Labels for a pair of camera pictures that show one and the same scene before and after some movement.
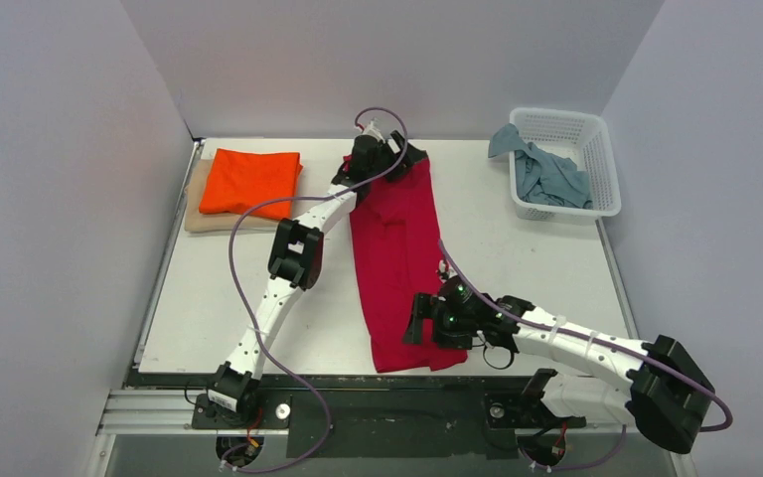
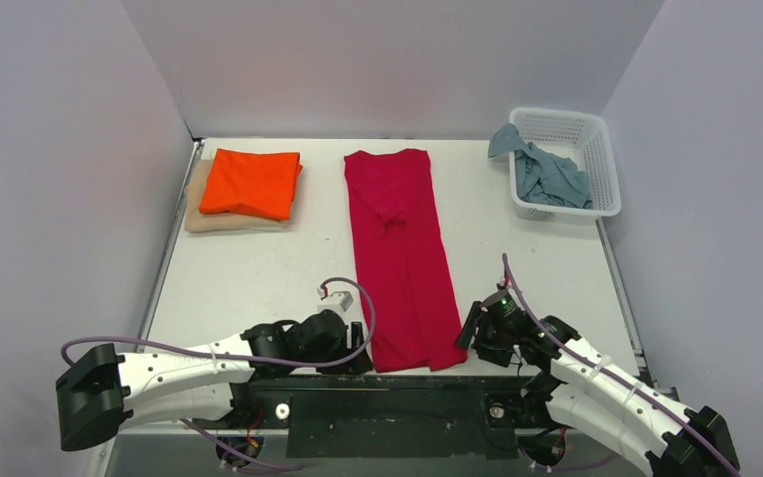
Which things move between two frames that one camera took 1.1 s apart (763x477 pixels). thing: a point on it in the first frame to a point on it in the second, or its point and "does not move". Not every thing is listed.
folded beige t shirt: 197,221 does not move
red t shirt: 394,231 does not move
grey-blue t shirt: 541,178 does not move
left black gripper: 393,161 to 357,341
